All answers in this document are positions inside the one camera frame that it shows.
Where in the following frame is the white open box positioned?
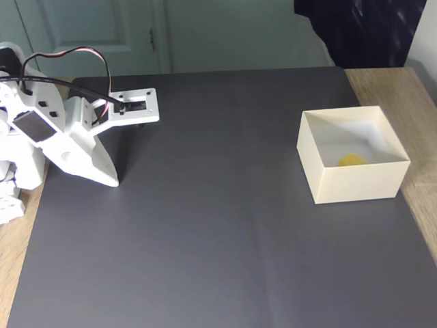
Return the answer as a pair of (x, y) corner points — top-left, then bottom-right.
(295, 105), (411, 205)

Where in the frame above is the red white black servo cable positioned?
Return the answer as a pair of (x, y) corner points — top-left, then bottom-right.
(20, 46), (115, 126)

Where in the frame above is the yellow cube block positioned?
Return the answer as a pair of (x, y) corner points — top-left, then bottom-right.
(337, 153), (367, 167)

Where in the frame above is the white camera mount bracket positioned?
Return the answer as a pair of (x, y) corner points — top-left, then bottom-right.
(90, 87), (160, 136)

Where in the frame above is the large black object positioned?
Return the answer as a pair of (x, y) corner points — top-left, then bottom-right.
(293, 0), (427, 69)

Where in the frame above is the dark grey mat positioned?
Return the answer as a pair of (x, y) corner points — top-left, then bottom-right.
(6, 66), (437, 328)

